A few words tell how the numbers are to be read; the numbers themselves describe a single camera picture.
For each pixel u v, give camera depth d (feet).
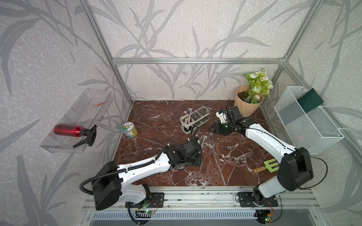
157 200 2.41
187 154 1.90
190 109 3.01
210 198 2.47
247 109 3.32
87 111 2.46
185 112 2.93
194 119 3.31
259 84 2.97
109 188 1.30
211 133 2.54
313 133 1.92
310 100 2.47
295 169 1.41
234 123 2.13
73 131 1.80
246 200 2.38
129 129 3.07
